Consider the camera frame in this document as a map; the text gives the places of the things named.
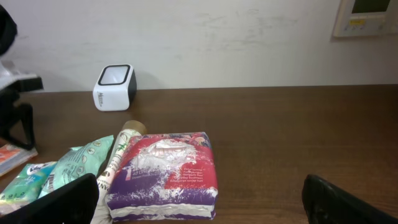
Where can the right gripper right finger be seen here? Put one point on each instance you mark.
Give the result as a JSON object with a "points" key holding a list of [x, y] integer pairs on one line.
{"points": [[326, 203]]}

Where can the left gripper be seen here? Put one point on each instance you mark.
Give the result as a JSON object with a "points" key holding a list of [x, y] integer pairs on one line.
{"points": [[13, 83]]}

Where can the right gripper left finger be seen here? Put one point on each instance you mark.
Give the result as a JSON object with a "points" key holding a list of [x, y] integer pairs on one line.
{"points": [[73, 203]]}

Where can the orange Kleenex tissue pack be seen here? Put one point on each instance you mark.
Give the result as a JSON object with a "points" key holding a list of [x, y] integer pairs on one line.
{"points": [[12, 157]]}

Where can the mint green wipes pouch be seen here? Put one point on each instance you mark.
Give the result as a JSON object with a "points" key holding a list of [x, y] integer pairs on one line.
{"points": [[76, 163]]}

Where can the teal Kleenex tissue pack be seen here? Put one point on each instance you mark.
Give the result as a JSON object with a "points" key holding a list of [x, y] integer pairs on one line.
{"points": [[26, 187]]}

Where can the red purple pad package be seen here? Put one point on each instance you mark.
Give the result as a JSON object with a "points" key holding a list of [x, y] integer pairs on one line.
{"points": [[165, 177]]}

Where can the white leaf-print tube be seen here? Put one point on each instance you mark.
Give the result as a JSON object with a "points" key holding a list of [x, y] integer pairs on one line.
{"points": [[130, 129]]}

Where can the white barcode scanner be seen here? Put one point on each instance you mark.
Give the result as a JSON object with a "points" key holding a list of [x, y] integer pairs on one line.
{"points": [[116, 88]]}

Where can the white wall control panel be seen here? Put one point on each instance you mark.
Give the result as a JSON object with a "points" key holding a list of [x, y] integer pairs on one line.
{"points": [[360, 18]]}

